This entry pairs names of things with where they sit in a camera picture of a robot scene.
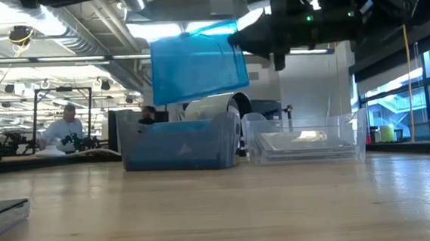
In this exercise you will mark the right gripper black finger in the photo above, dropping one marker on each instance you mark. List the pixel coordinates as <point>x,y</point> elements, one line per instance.
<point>256,38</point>

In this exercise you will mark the clear plastic container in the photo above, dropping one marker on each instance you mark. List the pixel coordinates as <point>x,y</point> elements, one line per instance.
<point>360,133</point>

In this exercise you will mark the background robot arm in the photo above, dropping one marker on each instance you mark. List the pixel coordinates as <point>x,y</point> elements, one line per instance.
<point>80,142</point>

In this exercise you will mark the yellow-green bottle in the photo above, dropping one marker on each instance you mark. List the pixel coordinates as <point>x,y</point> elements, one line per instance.
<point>387,134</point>

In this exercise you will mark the person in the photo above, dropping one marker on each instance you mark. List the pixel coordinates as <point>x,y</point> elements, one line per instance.
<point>148,114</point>
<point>64,129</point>

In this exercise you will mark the black computer monitor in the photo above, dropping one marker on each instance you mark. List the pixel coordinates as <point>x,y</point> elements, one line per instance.
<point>112,131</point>

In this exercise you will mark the long ceiling light bar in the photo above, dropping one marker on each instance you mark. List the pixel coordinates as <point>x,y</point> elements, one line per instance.
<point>44,59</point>

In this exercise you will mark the black ceiling-mounted device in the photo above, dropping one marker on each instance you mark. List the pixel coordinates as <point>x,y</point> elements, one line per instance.
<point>21,35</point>

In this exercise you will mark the silver ventilation duct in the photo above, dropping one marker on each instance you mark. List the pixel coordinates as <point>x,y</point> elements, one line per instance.
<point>80,38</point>

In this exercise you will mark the black background rig frame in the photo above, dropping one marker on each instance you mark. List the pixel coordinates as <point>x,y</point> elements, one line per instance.
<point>61,89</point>

